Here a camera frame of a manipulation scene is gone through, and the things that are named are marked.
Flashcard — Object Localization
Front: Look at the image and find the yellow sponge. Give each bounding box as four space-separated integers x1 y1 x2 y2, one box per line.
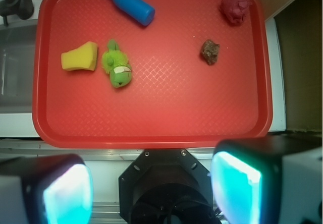
61 41 98 71

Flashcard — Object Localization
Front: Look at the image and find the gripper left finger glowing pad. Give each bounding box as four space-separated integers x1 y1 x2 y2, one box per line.
1 154 93 223

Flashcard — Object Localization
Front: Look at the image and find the brown rock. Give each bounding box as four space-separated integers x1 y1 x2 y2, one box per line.
200 39 220 66

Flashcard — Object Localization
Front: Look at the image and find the red plastic tray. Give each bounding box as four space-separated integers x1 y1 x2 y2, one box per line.
32 0 273 149

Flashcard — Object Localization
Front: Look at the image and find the blue plastic toy bottle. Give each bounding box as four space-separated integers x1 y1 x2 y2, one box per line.
113 0 155 26

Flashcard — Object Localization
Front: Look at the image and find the green plush turtle toy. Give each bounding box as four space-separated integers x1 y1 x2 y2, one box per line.
101 39 132 88

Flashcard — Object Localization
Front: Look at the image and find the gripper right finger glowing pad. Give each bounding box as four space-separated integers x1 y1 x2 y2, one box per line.
210 134 322 223

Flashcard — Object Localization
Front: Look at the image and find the red paper ball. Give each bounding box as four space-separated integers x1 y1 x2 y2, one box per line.
220 0 252 25

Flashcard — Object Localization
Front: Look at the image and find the grey toy faucet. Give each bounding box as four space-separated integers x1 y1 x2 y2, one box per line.
1 0 34 27

